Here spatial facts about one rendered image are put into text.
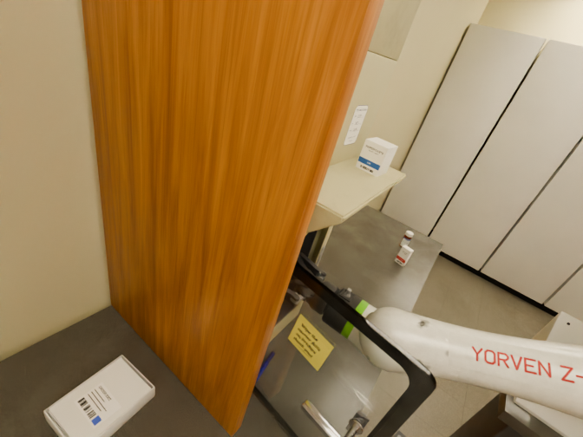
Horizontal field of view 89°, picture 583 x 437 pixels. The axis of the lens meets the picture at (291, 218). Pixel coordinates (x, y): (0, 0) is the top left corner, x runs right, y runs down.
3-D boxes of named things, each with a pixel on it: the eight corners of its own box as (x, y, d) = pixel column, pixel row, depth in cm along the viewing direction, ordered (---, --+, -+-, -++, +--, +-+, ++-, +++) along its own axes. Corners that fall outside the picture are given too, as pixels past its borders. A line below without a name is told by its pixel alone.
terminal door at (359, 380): (240, 372, 72) (276, 245, 52) (338, 493, 57) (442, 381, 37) (238, 375, 72) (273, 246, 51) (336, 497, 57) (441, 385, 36)
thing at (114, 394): (46, 420, 59) (42, 410, 57) (122, 363, 72) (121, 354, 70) (80, 465, 55) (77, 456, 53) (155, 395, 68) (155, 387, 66)
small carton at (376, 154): (355, 166, 61) (365, 138, 58) (365, 163, 65) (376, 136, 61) (376, 177, 59) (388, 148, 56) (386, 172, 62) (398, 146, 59)
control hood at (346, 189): (266, 234, 50) (279, 182, 45) (347, 190, 75) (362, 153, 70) (322, 270, 46) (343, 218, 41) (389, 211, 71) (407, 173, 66)
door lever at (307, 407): (317, 389, 53) (320, 381, 52) (360, 436, 48) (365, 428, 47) (297, 410, 49) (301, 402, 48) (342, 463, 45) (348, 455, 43)
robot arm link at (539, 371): (580, 419, 49) (573, 347, 52) (639, 438, 38) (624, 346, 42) (357, 361, 59) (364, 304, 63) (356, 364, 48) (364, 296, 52)
